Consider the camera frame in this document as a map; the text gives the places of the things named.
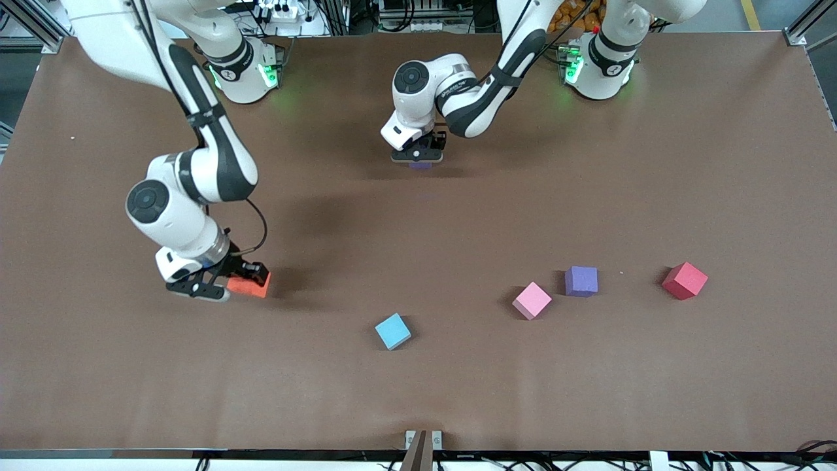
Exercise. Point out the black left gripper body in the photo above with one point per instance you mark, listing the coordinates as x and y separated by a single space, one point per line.
436 140

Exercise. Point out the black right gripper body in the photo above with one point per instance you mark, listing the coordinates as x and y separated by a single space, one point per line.
233 266

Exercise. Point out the orange foam cube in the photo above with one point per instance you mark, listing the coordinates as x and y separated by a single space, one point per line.
252 289

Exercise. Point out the purple foam cube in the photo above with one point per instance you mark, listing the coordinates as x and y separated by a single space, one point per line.
581 281
420 166

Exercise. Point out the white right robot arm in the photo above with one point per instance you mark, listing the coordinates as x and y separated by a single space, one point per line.
183 226

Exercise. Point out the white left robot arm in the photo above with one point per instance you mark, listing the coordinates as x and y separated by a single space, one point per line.
422 111

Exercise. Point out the blue foam cube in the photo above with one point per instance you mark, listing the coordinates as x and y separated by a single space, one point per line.
393 331

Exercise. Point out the bag of orange items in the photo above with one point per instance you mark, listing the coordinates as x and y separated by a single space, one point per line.
575 19

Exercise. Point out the pink foam cube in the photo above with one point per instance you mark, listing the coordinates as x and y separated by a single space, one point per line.
531 300

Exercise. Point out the white power strip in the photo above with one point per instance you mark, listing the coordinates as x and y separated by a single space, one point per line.
282 10

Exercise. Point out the red foam cube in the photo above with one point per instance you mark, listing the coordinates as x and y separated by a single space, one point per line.
684 280

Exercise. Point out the metal bracket with brown post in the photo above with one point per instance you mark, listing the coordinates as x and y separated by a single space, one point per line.
423 445

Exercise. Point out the aluminium frame post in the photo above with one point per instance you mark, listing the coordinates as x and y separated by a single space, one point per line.
26 19
811 23

